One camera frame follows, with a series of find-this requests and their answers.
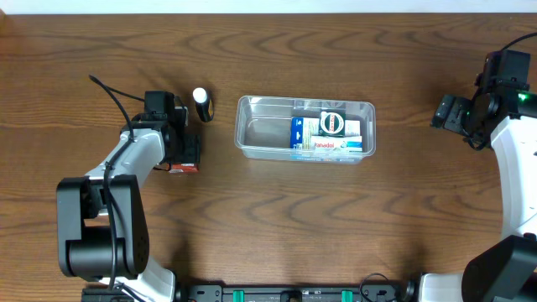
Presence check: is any green round-logo box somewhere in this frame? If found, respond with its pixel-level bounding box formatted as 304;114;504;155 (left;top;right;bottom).
319;111;346;137

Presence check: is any dark bottle white cap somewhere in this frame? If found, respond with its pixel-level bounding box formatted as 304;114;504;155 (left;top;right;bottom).
192;87;214;122

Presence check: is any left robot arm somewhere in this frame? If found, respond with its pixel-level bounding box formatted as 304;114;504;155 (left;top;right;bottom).
56;107;192;301

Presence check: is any white Panadol box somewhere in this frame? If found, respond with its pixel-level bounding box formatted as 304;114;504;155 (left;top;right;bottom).
310;136;362;153

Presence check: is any blue fever patch box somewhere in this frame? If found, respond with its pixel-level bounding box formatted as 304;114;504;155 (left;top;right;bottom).
289;117;363;162

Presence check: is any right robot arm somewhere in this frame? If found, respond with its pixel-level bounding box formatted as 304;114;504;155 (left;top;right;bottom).
416;91;536;302

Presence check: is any clear plastic container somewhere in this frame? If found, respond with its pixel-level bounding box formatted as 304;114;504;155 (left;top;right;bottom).
235;96;376;164

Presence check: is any red medicine box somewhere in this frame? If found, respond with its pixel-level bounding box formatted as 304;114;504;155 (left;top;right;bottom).
169;164;199;174

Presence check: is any black mounting rail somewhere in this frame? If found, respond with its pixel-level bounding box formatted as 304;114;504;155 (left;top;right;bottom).
81;284;420;302

